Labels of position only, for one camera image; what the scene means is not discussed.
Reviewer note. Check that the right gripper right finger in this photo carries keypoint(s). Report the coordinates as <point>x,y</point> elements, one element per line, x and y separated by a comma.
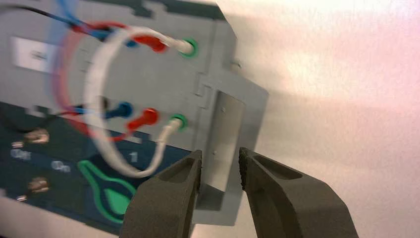
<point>288,207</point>

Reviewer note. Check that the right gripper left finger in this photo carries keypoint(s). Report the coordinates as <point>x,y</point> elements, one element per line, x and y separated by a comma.
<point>164,203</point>

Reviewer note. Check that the grey and teal control box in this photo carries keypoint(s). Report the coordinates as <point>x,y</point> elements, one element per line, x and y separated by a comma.
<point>147,78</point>

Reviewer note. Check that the white paper label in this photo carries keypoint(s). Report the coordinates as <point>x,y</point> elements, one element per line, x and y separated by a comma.
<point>29,54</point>

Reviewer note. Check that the metal toggle switch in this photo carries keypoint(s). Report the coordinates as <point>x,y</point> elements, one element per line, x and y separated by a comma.
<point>36,135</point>
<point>38,185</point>

